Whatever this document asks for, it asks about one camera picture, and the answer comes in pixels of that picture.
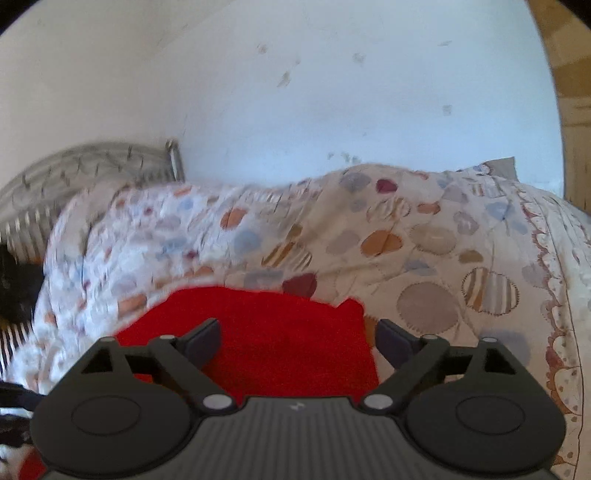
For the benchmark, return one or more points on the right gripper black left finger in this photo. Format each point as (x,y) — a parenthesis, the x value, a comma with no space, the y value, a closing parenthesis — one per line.
(180,360)

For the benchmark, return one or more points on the black clothes pile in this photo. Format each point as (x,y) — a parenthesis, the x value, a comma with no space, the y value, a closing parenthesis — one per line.
(20,287)

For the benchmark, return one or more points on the patterned quilt with circles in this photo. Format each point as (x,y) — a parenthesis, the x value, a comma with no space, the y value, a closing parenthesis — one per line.
(462,254)

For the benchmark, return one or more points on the grey pillow corner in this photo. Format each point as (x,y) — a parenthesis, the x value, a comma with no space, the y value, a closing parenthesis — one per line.
(503,168)

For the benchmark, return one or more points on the red knit sweater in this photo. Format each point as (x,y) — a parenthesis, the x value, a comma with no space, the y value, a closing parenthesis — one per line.
(109,418)

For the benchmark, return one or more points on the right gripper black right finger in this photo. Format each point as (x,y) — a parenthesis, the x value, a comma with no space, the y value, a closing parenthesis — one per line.
(416,362)

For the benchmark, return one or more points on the metal bed headboard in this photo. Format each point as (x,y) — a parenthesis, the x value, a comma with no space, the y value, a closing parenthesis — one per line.
(31,202)

